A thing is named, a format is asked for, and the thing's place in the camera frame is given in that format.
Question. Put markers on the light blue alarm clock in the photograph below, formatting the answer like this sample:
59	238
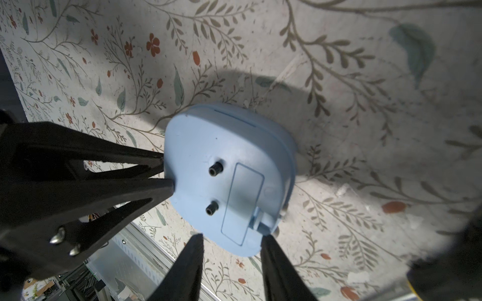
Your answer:
201	149

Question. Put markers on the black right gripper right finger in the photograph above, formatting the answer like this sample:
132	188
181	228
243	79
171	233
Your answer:
281	281

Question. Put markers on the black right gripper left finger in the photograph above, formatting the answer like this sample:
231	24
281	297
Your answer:
184	279

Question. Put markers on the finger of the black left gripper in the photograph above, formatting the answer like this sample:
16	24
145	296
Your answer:
48	228
44	151

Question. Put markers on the black yellow screwdriver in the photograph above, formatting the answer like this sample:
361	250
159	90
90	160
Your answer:
454	274

